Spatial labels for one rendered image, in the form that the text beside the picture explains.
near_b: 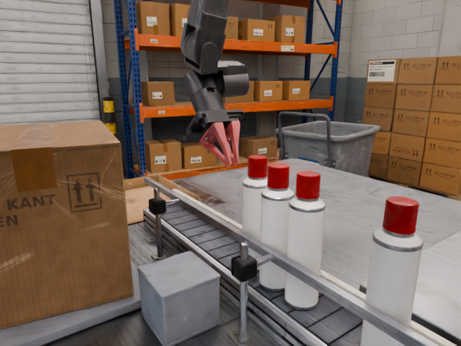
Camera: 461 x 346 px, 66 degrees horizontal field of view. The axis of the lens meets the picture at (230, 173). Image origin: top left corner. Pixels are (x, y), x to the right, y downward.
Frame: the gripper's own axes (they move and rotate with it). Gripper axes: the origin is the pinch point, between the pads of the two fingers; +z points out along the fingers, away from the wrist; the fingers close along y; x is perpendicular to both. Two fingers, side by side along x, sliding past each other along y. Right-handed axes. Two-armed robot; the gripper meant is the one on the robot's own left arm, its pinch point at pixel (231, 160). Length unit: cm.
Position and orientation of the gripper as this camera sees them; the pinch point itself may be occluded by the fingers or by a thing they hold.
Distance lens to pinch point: 65.1
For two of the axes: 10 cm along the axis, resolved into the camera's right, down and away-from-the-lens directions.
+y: 8.2, -1.4, 5.5
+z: 3.6, 8.8, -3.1
